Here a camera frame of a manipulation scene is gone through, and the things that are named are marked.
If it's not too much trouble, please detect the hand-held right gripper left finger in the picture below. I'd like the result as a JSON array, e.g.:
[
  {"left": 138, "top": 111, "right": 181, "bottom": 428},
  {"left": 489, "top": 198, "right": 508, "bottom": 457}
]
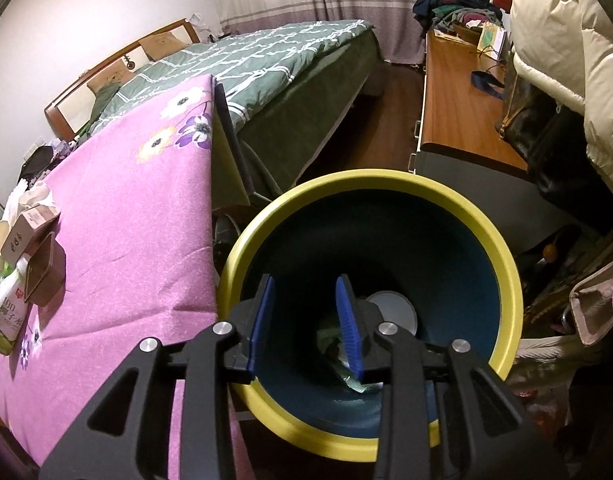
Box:
[{"left": 39, "top": 274, "right": 277, "bottom": 480}]

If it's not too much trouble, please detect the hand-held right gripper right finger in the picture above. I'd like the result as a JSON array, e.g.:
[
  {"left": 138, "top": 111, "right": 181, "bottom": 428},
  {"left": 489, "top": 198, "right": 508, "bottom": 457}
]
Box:
[{"left": 335, "top": 274, "right": 569, "bottom": 480}]

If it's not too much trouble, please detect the green plastic wrapper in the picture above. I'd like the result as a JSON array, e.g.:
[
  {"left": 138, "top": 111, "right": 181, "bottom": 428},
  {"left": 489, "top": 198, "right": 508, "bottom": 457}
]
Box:
[{"left": 313, "top": 317, "right": 383, "bottom": 393}]

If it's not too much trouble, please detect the yellow bin with blue inside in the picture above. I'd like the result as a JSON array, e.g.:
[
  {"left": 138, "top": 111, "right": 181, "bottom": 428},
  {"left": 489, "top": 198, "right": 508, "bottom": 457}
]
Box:
[{"left": 215, "top": 170, "right": 524, "bottom": 463}]

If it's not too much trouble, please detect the white round lid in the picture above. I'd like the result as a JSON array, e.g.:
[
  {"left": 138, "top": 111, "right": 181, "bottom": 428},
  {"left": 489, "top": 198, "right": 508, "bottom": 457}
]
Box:
[{"left": 366, "top": 291, "right": 418, "bottom": 336}]

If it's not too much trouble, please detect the pink floral tablecloth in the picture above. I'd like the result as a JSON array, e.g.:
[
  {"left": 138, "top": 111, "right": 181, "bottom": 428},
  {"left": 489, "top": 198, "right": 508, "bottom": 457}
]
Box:
[{"left": 0, "top": 74, "right": 257, "bottom": 480}]

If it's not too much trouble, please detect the yellow-green underlay sheet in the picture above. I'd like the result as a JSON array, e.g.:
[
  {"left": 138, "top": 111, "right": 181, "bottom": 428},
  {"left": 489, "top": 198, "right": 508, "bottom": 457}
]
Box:
[{"left": 214, "top": 77, "right": 251, "bottom": 208}]

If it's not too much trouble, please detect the white plastic bag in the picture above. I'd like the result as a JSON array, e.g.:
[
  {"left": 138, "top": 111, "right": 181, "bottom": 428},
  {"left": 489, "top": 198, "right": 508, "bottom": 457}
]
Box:
[{"left": 511, "top": 335, "right": 587, "bottom": 401}]

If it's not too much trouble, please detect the brown tin box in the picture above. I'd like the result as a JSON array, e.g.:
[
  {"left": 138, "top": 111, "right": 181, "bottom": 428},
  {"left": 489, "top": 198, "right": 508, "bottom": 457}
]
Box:
[{"left": 24, "top": 232, "right": 67, "bottom": 307}]

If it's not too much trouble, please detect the wooden dresser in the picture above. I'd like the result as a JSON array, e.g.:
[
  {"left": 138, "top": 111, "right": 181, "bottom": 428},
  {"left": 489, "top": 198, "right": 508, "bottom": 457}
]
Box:
[{"left": 407, "top": 27, "right": 587, "bottom": 251}]

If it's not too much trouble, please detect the pink fabric bag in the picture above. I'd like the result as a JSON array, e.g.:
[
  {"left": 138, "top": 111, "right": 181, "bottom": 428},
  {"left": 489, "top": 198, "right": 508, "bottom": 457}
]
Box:
[{"left": 569, "top": 255, "right": 613, "bottom": 346}]

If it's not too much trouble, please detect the beige small carton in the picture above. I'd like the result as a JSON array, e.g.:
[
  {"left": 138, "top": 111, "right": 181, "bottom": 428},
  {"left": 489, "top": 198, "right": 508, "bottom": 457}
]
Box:
[{"left": 0, "top": 202, "right": 62, "bottom": 263}]

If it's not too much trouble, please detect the white and green drink bottle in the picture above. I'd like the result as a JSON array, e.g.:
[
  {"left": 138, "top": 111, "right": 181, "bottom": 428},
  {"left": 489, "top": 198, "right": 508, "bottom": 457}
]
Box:
[{"left": 0, "top": 255, "right": 32, "bottom": 357}]

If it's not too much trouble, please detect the bed with green quilt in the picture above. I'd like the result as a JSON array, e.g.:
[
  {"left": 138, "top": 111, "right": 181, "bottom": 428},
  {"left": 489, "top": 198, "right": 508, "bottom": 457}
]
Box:
[{"left": 75, "top": 19, "right": 384, "bottom": 201}]

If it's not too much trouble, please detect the dark brown handbag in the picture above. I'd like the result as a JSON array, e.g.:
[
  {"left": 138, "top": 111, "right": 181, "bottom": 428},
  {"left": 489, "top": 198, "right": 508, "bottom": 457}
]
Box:
[{"left": 496, "top": 67, "right": 612, "bottom": 221}]

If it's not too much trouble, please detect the black bag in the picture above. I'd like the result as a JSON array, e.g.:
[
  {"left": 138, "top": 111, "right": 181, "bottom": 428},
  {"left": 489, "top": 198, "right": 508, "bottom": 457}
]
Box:
[{"left": 19, "top": 145, "right": 57, "bottom": 181}]

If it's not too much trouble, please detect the green pillow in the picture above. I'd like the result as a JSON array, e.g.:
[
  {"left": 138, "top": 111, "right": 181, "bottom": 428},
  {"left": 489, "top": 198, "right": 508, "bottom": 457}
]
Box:
[{"left": 89, "top": 82, "right": 122, "bottom": 121}]

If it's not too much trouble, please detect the wooden bed headboard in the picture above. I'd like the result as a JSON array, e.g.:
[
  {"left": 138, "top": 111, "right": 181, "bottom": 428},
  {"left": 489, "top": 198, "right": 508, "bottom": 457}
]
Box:
[{"left": 44, "top": 19, "right": 202, "bottom": 136}]

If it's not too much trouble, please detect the green paper box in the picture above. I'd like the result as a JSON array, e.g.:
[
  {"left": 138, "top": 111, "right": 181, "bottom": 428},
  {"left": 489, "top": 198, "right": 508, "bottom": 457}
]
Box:
[{"left": 476, "top": 22, "right": 509, "bottom": 56}]

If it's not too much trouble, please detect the pile of clothes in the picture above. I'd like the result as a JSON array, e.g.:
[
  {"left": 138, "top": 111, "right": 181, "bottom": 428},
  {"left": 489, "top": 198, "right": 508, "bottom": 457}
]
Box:
[{"left": 413, "top": 0, "right": 507, "bottom": 41}]

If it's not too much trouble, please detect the cream puffer jacket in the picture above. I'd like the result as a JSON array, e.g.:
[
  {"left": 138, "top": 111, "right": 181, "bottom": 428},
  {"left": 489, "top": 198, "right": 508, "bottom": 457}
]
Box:
[{"left": 506, "top": 0, "right": 613, "bottom": 221}]

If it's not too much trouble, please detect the blue strap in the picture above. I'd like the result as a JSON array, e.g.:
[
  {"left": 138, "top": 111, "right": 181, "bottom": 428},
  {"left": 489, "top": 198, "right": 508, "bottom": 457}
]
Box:
[{"left": 471, "top": 71, "right": 507, "bottom": 100}]

